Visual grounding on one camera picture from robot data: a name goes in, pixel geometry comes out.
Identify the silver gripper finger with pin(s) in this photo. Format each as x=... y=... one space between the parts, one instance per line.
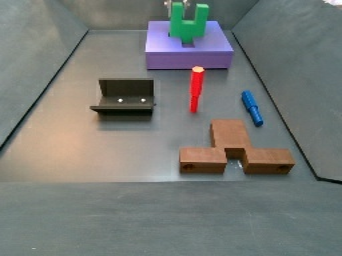
x=169 y=6
x=186 y=3

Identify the green U-shaped block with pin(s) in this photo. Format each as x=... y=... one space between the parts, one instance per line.
x=187 y=29

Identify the purple board block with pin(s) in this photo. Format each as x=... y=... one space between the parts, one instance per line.
x=166 y=54

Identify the red hexagonal peg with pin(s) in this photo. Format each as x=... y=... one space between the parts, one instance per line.
x=195 y=87

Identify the blue cylindrical peg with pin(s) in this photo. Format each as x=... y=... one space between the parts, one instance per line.
x=251 y=107

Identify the brown T-shaped block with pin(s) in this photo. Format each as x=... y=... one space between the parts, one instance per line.
x=231 y=144

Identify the black metal bracket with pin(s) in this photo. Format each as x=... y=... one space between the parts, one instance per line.
x=126 y=95

